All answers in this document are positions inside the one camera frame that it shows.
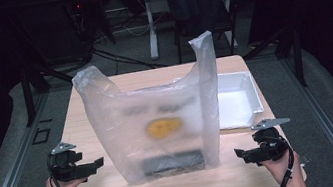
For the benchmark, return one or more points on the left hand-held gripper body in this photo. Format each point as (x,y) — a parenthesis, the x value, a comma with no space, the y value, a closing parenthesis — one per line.
(64,167)

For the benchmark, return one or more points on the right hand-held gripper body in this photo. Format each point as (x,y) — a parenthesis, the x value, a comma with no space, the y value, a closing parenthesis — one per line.
(272,146)

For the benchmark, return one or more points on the clear plastic bag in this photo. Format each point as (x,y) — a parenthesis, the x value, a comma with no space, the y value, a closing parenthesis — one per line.
(118,141)

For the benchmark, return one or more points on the dark grey box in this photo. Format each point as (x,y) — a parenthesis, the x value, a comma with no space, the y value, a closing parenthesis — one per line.
(174,164)

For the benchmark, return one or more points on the person's right hand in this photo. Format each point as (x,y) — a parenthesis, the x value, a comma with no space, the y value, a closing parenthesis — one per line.
(284,171)

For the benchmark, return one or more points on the grey tape piece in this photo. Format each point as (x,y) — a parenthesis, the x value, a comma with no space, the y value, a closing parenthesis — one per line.
(305,159)

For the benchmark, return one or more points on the white plastic bin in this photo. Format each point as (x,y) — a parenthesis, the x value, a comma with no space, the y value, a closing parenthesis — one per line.
(238,102)

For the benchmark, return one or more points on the round yellow object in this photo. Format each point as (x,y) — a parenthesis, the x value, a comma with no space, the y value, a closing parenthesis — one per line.
(164,128)

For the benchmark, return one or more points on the black metal stand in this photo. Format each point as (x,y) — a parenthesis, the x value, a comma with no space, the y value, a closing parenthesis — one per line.
(298,59)
(27,95)

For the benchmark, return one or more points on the black chair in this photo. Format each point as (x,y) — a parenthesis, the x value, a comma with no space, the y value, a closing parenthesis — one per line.
(232,22)

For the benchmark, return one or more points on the white desk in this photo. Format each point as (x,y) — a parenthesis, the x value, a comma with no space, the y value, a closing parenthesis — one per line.
(150,25)

